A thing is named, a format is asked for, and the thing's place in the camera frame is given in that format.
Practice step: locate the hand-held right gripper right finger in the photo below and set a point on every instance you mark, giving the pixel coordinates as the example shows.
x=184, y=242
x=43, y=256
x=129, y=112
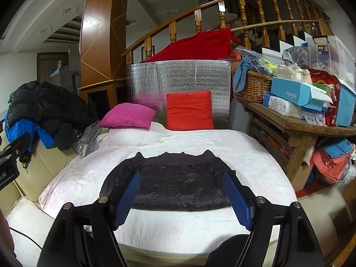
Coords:
x=237, y=197

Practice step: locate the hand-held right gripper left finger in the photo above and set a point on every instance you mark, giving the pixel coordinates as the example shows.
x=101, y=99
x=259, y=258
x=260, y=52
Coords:
x=126, y=197

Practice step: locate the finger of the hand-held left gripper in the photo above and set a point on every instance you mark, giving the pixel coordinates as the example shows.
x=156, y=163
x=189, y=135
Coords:
x=16, y=146

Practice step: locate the dark quilted zip jacket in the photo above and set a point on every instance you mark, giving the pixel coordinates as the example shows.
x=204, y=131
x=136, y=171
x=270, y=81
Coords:
x=178, y=183

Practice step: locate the person's left forearm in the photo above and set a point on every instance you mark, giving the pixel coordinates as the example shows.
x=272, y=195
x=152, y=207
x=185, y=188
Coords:
x=5, y=242

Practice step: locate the blue jacket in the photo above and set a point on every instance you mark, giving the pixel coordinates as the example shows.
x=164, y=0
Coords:
x=22, y=130

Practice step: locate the cream leather sofa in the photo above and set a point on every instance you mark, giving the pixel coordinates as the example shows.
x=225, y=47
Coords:
x=41, y=167

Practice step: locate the green cloth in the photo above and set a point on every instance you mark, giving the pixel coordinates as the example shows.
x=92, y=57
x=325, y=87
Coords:
x=11, y=96

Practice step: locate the person's dark clothing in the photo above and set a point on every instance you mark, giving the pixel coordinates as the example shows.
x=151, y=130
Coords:
x=230, y=253

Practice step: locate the pile of dark coats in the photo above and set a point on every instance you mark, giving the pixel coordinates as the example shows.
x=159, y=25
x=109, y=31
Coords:
x=52, y=103

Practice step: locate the grey garment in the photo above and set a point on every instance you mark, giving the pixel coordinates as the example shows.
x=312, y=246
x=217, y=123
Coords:
x=90, y=137

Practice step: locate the white bed cover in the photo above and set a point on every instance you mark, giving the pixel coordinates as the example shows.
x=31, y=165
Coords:
x=167, y=136

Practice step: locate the grey refrigerator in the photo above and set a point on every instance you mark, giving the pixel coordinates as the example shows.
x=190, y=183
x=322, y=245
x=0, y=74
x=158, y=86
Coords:
x=65, y=80

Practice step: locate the pink pillow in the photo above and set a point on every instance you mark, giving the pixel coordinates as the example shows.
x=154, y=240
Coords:
x=128, y=115

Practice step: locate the wooden side table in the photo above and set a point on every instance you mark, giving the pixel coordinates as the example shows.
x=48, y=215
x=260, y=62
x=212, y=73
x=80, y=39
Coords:
x=278, y=116

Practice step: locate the stack of salmon cloths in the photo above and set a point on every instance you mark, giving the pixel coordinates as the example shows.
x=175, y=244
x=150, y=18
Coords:
x=328, y=167

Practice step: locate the red pillow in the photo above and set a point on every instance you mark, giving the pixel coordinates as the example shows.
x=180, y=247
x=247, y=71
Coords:
x=189, y=111

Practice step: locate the white patterned tissue pack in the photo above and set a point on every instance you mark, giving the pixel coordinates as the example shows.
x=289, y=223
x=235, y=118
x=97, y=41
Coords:
x=281, y=107

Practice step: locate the wicker basket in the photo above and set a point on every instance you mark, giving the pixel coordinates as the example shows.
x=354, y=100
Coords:
x=254, y=87

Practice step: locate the white and blue small box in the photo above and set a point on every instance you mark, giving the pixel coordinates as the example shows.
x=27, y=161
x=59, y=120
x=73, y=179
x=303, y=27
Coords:
x=314, y=116

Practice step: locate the light blue cardboard box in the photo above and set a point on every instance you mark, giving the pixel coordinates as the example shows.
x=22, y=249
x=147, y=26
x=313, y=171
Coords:
x=292, y=90

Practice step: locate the blue cloth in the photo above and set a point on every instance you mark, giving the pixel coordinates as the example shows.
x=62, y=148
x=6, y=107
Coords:
x=244, y=69

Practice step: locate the silver foil insulation mat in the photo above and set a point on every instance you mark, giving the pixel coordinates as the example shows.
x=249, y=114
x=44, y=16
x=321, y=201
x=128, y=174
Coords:
x=180, y=75

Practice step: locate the cream plastic bag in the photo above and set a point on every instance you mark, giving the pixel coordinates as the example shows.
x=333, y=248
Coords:
x=292, y=73

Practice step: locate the red gift bag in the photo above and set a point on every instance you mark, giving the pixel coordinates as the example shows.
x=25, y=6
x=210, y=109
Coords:
x=329, y=89

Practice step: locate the light blue plastic bin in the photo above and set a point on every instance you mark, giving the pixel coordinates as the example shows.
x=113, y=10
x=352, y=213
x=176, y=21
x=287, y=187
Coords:
x=346, y=105

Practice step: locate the clear bag with dark contents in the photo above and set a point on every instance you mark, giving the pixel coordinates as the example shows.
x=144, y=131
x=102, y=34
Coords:
x=297, y=57

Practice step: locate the red blanket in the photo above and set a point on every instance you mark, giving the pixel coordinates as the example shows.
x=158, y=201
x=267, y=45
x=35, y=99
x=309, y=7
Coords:
x=194, y=47

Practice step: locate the clear plastic storage box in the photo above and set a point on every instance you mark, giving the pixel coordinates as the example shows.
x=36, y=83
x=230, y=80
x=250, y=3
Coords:
x=333, y=58

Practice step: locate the wooden stair railing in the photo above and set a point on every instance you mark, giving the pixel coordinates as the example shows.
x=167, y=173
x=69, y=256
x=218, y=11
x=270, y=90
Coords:
x=222, y=14

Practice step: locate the framed wall picture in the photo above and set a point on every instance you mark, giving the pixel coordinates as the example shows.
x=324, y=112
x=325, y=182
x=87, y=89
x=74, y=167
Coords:
x=144, y=52

